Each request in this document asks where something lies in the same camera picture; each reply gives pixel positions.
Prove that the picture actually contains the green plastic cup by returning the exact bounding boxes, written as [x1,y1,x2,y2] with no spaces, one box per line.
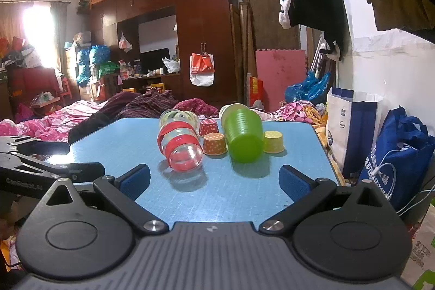
[222,108,265,163]

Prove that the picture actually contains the white hanging plastic bag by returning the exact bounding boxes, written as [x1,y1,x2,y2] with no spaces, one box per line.
[118,32,133,53]

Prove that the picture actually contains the stack of blue green bags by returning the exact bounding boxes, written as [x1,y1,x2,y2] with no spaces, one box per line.
[75,45,111,87]

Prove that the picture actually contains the red chair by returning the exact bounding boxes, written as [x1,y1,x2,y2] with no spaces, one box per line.
[8,67,62,104]

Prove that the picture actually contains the pink floral cloth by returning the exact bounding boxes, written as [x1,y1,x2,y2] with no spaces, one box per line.
[265,101,327,125]

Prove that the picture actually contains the window curtain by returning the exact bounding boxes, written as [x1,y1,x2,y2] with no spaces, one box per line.
[0,1,69,73]

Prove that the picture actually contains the pink blanket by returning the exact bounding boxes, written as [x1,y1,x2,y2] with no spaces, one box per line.
[0,100,113,143]

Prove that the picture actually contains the dark wooden wardrobe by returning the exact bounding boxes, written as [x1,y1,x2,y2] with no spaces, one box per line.
[90,0,238,101]

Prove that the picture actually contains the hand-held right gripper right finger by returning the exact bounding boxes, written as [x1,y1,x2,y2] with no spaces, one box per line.
[258,165,392,236]

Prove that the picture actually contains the orange packet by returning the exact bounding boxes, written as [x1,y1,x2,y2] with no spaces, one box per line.
[250,74,264,107]

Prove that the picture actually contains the red and white hanging bag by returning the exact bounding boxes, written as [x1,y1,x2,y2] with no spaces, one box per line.
[189,52,216,87]

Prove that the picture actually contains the orange dotted paper cup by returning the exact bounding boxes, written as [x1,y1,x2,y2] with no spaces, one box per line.
[203,133,228,157]

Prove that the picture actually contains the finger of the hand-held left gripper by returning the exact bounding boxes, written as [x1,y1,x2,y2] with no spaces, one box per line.
[0,154,105,190]
[0,136,70,157]

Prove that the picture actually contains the dark plaid blanket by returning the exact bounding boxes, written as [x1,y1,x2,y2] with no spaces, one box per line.
[68,89,179,144]

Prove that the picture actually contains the white cable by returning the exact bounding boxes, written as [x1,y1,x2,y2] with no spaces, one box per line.
[372,144,435,216]

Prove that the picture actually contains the clear cup with red stripes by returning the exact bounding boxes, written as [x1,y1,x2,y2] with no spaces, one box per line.
[157,109,204,172]

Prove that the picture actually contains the white paper shopping bag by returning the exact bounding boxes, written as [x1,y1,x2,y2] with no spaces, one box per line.
[326,87,385,176]

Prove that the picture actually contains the blue plastic bag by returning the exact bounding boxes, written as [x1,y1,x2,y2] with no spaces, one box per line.
[285,71,331,104]

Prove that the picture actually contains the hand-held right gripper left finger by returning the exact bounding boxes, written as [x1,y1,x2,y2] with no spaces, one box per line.
[44,164,169,236]

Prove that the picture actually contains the yellow dotted paper cup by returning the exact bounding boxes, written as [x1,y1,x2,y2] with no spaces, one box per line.
[263,130,285,154]

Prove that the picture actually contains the brown wooden door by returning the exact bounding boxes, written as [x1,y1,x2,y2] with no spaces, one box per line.
[245,0,302,53]

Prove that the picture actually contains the white printed bag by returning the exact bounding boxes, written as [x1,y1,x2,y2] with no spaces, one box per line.
[401,208,435,290]

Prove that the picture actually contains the red dotted paper cup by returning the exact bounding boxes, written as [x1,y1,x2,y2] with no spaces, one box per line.
[199,118,220,138]

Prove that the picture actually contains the black monitor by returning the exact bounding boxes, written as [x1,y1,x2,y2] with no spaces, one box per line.
[140,48,170,74]

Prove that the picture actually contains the pink foam mat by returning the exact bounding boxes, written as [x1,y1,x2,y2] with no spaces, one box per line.
[256,50,307,113]

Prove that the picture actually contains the magenta floral quilt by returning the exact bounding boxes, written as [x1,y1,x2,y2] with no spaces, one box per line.
[173,99,220,118]

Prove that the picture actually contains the blue tote bag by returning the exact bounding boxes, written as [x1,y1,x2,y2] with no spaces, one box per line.
[357,107,435,213]

